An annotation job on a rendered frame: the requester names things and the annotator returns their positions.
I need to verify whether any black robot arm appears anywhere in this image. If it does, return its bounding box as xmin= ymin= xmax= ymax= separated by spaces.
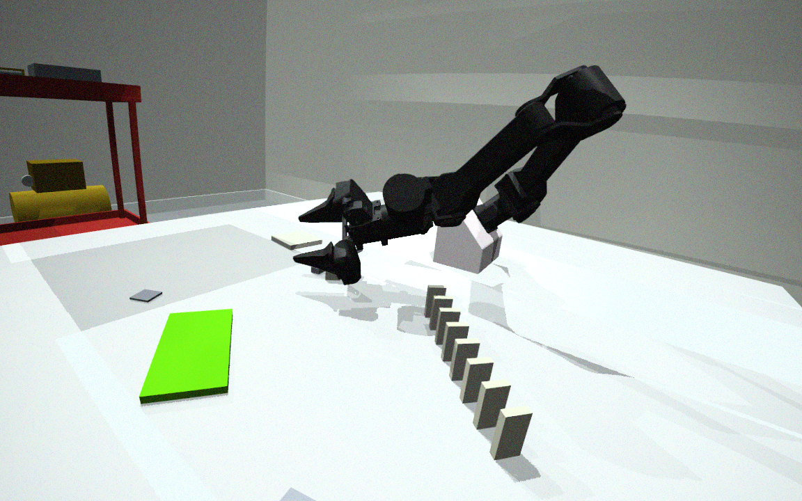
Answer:
xmin=333 ymin=65 xmax=626 ymax=239

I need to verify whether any lime green flat slab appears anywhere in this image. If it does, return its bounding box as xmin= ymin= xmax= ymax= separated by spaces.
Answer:
xmin=139 ymin=309 xmax=233 ymax=404

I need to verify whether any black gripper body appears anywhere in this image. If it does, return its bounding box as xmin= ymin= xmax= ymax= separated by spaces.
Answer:
xmin=333 ymin=202 xmax=393 ymax=285

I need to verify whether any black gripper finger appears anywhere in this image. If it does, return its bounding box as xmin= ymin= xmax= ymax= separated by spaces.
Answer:
xmin=293 ymin=241 xmax=341 ymax=280
xmin=298 ymin=188 xmax=342 ymax=223

